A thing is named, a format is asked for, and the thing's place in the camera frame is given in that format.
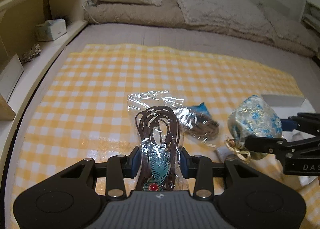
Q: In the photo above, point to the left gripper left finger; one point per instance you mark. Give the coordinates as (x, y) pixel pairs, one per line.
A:
(115, 170)

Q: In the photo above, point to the white tissue box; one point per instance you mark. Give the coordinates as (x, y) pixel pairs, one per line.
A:
(50, 30)

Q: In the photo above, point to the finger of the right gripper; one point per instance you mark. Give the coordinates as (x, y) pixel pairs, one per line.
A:
(306, 122)
(271, 145)

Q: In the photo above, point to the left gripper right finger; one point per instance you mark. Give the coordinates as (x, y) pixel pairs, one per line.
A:
(203, 170)

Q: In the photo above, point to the folded tan quilt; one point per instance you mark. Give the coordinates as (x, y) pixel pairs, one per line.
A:
(167, 15)

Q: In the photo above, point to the large beige middle pillow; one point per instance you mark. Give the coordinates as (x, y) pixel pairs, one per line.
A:
(237, 18)

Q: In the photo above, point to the grey bed sheet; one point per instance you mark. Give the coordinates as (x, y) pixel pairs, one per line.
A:
(80, 108)

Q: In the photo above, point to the white cardboard box tray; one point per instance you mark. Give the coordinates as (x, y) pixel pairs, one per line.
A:
(284, 107)

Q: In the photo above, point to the small dried flower bundle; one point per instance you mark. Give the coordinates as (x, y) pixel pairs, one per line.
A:
(30, 55)

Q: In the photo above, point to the wooden bedside shelf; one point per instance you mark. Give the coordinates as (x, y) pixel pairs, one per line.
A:
(18, 80)

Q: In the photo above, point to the blue floral fabric pouch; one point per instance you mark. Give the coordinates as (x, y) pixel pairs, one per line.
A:
(252, 117)

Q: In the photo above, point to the folded grey bedding stack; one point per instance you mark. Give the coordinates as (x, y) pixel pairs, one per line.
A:
(311, 16)

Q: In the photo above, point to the right storage shelf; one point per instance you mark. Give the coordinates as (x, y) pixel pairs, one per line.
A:
(312, 31)

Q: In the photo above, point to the beige right pillow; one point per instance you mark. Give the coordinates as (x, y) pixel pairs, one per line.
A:
(290, 35)

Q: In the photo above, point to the yellow checkered blanket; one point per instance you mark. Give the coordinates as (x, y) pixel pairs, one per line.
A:
(250, 195)

